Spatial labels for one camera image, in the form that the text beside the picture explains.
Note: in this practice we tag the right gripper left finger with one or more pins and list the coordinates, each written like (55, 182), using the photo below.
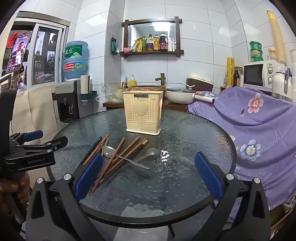
(73, 188)

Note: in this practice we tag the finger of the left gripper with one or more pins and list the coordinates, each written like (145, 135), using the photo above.
(22, 138)
(52, 145)

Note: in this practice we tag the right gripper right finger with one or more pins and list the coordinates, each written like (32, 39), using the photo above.
(213, 178)

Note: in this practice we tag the brown wooden chopstick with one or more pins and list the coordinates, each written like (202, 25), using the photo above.
(96, 150)
(124, 157)
(125, 151)
(106, 168)

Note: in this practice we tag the black chopstick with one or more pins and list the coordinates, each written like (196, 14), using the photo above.
(91, 150)

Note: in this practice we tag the steel spoon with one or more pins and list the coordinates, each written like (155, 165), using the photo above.
(109, 151)
(150, 153)

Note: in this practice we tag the gold dark chopstick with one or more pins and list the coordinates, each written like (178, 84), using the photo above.
(132, 154)

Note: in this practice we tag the left hand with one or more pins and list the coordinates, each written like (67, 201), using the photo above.
(21, 188)

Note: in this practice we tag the beige cloth cover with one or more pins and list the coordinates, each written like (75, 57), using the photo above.
(33, 111)

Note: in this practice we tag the water dispenser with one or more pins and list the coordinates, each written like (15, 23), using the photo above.
(72, 104)

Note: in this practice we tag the round glass table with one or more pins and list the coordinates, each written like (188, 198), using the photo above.
(171, 190)

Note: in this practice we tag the purple floral cloth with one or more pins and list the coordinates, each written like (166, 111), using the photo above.
(263, 131)

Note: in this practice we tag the blue water bottle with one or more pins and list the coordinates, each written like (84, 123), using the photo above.
(75, 59)

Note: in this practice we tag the cream plastic utensil holder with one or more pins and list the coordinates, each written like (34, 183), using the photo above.
(143, 111)

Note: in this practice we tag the yellow soap bottle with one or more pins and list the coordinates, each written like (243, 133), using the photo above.
(132, 82)

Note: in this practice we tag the brown glass bottle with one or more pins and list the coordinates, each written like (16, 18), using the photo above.
(236, 78)

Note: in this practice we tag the woven basket sink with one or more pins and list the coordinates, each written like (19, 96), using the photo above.
(147, 88)

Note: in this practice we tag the white thermos jug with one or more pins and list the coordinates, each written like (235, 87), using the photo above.
(282, 86)

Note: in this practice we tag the white microwave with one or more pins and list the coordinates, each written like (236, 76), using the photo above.
(260, 75)

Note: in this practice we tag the brass faucet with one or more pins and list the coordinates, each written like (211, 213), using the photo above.
(162, 79)

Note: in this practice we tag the yellow box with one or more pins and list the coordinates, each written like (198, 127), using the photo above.
(230, 71)

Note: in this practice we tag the green stacked tubs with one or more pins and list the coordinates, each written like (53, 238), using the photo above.
(256, 51)

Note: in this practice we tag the beige rolled mat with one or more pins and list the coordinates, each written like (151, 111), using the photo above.
(277, 37)

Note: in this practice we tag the dark soy sauce bottle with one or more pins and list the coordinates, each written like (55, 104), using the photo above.
(163, 42)

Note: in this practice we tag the smartphone on mount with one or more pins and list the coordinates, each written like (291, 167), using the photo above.
(16, 57)

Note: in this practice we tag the wooden wall shelf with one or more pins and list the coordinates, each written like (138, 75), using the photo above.
(141, 37)

